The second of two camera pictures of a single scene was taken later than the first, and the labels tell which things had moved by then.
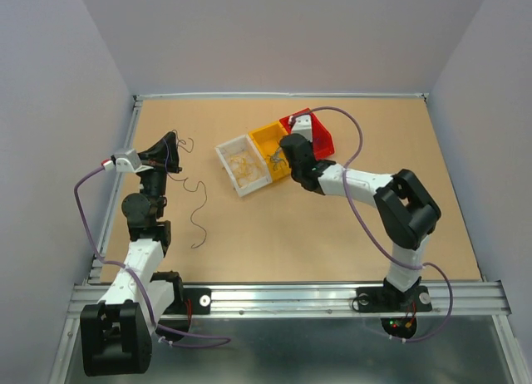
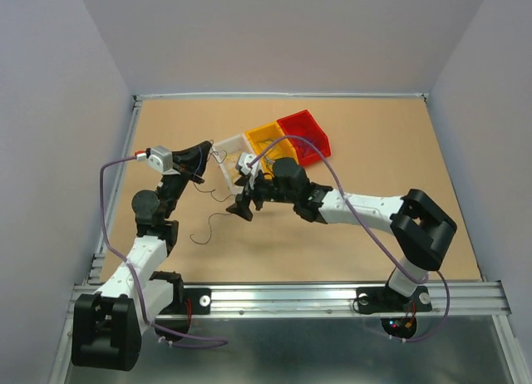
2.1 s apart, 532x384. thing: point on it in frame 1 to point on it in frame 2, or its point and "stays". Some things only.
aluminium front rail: (470, 298) stays
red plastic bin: (321, 138) stays
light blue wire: (276, 159) to (249, 164)
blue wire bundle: (191, 189) to (211, 194)
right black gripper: (311, 145) to (241, 207)
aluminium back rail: (145, 97) stays
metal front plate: (469, 349) stays
